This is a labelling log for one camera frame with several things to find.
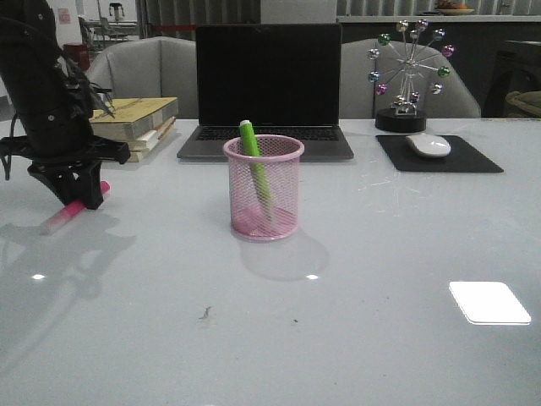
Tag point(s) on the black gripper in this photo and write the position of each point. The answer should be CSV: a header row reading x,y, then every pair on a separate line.
x,y
59,132

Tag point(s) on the pink highlighter pen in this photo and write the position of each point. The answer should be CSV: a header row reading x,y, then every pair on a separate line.
x,y
62,217

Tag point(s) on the green highlighter pen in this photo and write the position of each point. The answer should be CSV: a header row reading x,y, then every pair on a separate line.
x,y
258,172

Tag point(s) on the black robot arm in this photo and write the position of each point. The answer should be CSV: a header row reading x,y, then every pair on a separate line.
x,y
34,66

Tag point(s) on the pink mesh pen holder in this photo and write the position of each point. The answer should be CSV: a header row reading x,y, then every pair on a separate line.
x,y
281,157

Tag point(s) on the bottom pale green book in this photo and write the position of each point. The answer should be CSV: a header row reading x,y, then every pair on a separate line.
x,y
138,156

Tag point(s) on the middle cream book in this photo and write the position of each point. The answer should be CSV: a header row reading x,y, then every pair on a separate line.
x,y
149,140

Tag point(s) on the top yellow book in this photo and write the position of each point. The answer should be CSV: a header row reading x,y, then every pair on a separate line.
x,y
133,117

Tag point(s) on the red trash bin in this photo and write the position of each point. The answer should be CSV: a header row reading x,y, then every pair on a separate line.
x,y
79,53

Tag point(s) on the left grey armchair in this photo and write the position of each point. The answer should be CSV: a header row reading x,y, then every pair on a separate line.
x,y
153,67

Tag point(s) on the grey armchair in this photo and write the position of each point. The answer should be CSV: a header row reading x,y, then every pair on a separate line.
x,y
153,67
357,98

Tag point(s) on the grey laptop black screen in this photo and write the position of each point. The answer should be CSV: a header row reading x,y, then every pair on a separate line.
x,y
285,79

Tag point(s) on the right grey armchair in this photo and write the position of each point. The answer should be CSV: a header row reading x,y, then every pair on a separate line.
x,y
357,98

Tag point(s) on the black mouse pad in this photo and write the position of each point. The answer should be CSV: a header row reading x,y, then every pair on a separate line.
x,y
463,158

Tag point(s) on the ferris wheel desk ornament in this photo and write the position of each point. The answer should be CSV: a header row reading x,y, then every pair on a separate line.
x,y
403,84

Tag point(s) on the white computer mouse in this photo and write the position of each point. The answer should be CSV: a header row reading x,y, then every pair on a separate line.
x,y
428,145

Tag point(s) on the fruit bowl on counter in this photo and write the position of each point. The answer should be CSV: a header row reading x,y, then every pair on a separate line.
x,y
452,8

